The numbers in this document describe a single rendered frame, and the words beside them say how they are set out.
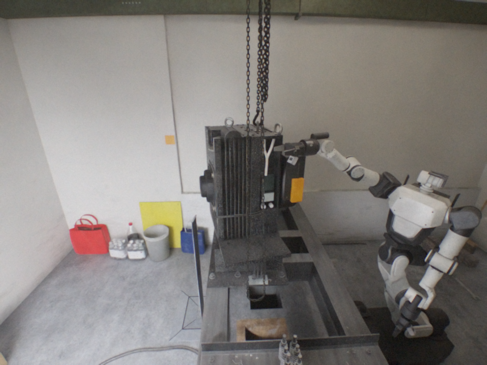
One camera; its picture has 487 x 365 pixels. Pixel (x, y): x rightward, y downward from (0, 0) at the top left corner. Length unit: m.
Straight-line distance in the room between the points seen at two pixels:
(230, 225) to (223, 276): 0.36
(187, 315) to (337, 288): 1.32
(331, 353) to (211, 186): 1.11
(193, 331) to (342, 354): 1.26
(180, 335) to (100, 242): 1.57
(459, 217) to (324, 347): 0.95
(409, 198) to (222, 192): 1.07
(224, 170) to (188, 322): 1.43
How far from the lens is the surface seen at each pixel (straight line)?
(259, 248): 1.63
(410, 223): 1.60
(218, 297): 1.66
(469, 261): 3.78
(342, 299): 1.75
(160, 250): 2.96
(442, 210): 1.57
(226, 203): 1.57
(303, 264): 1.97
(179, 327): 2.38
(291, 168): 1.52
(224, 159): 1.46
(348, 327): 1.63
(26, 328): 2.97
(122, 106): 2.79
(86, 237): 3.38
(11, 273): 3.11
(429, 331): 2.35
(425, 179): 1.59
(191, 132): 2.69
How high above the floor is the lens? 1.89
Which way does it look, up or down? 22 degrees down
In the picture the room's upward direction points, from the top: straight up
